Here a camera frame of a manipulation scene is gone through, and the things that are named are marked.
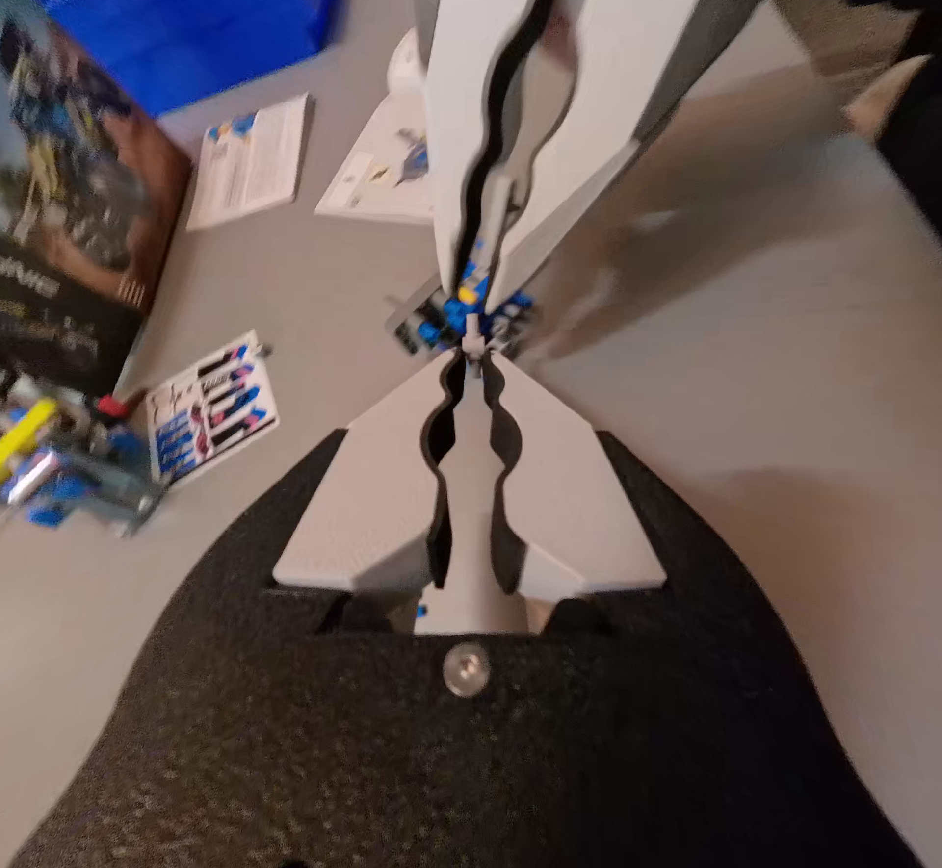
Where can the blue storage bin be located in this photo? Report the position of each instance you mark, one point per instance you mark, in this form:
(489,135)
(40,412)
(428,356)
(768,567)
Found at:
(191,22)

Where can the white rounded object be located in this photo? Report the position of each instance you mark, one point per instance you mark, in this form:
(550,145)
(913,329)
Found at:
(406,66)

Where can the lego set cardboard box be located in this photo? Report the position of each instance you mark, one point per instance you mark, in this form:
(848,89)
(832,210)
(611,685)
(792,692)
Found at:
(73,221)

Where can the folded paper leaflet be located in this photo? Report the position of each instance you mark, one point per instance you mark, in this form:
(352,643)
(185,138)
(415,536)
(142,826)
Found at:
(250,162)

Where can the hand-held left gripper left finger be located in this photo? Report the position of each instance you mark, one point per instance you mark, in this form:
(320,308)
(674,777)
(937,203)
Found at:
(360,500)

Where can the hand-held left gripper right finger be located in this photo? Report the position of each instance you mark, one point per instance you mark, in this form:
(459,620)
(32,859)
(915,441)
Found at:
(581,507)

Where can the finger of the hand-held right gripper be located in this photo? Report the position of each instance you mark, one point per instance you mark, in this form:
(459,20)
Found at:
(471,37)
(633,37)

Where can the blue grey lego sub-assembly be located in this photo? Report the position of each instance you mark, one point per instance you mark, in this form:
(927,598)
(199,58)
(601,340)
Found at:
(441,313)

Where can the small light grey lego pin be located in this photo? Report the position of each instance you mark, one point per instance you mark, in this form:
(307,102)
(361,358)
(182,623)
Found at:
(472,342)

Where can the partly built lego buggy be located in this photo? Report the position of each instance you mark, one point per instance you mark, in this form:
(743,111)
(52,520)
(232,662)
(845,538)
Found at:
(73,471)

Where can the lego sticker sheet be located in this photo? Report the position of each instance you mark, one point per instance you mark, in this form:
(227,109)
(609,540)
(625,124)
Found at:
(213,404)

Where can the lego instruction booklet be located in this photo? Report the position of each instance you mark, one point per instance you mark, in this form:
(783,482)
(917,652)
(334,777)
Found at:
(360,176)

